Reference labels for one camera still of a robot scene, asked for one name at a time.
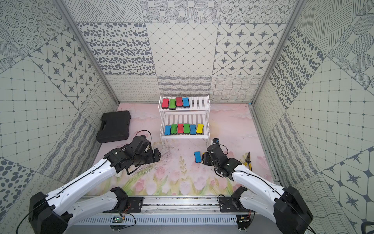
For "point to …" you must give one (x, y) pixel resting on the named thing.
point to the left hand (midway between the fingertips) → (155, 154)
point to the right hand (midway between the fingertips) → (207, 156)
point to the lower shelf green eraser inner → (186, 127)
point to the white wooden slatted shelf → (197, 113)
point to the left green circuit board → (117, 219)
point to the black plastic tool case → (116, 126)
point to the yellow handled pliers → (248, 161)
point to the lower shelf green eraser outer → (174, 128)
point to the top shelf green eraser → (172, 104)
